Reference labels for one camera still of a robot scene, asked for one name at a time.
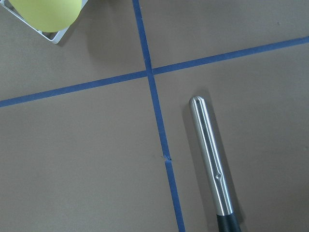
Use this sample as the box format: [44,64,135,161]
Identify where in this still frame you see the white cup rack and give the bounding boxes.
[0,0,87,44]

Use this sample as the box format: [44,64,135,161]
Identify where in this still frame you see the steel black muddler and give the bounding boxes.
[189,96,241,232]

